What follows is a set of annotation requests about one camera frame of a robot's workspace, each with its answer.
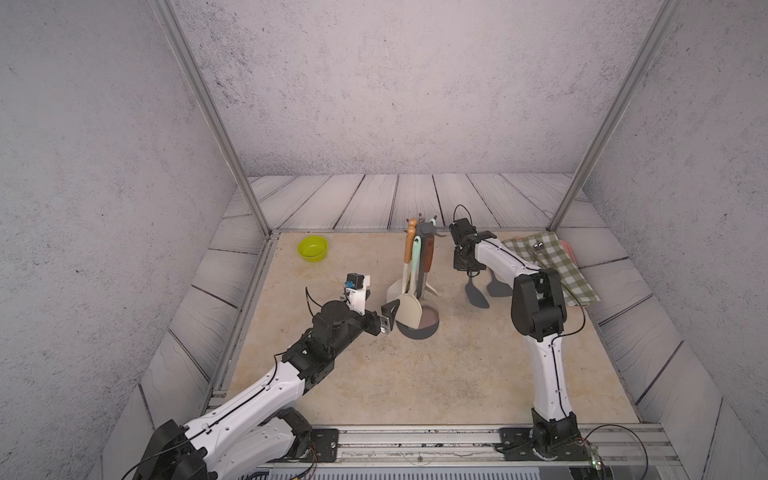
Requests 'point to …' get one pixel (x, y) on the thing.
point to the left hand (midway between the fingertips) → (389, 299)
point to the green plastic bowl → (313, 248)
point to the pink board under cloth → (569, 251)
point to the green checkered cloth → (546, 251)
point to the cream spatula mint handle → (409, 308)
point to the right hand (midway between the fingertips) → (468, 262)
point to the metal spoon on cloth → (538, 245)
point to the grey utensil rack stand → (430, 312)
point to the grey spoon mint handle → (476, 295)
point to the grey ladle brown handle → (425, 256)
